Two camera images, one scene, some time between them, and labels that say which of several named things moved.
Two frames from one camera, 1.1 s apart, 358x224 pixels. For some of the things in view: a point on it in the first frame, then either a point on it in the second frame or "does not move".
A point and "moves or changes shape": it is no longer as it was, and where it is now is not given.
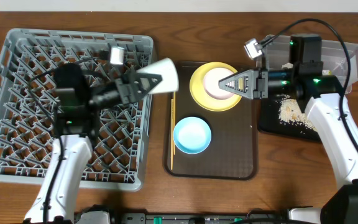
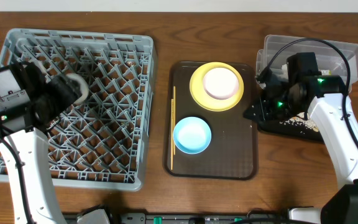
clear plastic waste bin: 334,55 does not move
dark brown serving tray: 233,150 does not move
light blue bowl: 192,135 does not move
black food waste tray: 269,121 does not move
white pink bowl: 211,84 does not move
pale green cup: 166,69 moves or changes shape
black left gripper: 123,89 → 62,90
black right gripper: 255,83 → 262,112
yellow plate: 204,100 does not move
